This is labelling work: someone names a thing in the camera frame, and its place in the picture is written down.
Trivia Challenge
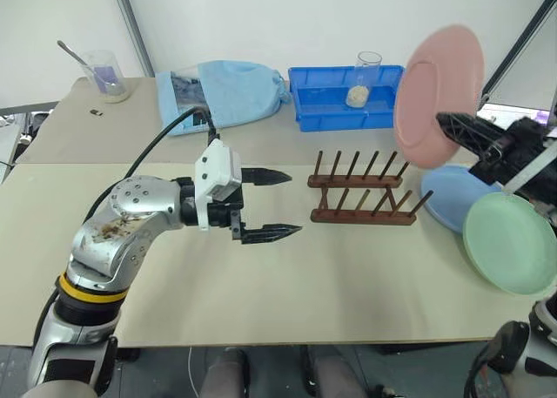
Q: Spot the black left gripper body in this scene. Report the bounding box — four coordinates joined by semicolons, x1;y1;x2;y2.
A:
208;182;245;243

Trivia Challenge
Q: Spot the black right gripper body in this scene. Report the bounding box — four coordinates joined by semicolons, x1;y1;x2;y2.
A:
471;118;548;186

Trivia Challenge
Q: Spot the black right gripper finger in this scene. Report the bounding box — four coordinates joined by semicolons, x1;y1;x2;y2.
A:
435;111;502;159

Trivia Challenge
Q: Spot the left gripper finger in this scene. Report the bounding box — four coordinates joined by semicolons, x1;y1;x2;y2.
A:
241;166;293;188
241;223;305;246

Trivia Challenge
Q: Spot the pink plate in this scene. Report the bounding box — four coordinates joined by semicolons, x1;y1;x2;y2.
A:
393;23;486;170

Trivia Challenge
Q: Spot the wooden dish rack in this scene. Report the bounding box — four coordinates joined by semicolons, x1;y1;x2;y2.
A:
306;150;435;226

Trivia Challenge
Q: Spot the blue plate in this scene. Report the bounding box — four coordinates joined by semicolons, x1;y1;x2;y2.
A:
419;164;502;236

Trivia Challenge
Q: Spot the blue plastic bin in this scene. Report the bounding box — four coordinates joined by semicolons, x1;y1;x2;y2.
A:
287;64;406;133

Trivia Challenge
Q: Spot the green plate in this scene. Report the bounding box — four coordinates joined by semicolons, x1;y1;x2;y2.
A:
461;191;557;296

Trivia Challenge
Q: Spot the black metal pole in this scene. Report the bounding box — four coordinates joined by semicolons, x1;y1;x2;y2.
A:
481;0;557;99

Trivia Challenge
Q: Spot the tall glass beaker with grains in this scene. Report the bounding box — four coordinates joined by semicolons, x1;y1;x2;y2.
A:
345;50;383;109

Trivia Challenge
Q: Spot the dark printed package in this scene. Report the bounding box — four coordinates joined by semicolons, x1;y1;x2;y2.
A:
167;69;215;133

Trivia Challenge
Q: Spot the wide glass beaker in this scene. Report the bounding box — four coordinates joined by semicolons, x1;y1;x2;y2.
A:
81;49;132;105

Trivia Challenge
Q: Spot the grey metal pole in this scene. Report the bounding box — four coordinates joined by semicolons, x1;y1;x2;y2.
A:
116;0;157;79

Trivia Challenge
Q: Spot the metal spoon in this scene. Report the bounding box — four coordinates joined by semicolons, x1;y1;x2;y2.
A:
56;39;111;90

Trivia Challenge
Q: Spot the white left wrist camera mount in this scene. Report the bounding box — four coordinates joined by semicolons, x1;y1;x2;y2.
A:
193;138;242;233

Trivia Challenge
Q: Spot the light blue drawstring bag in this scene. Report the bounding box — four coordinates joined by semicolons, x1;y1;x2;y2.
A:
155;59;292;138

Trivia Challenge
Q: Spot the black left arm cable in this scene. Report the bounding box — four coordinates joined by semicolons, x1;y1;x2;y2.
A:
82;105;219;225

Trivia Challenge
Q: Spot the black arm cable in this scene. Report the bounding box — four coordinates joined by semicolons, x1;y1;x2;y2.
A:
462;320;533;398
82;105;219;225

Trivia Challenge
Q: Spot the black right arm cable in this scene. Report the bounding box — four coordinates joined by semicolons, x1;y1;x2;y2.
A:
462;320;533;398

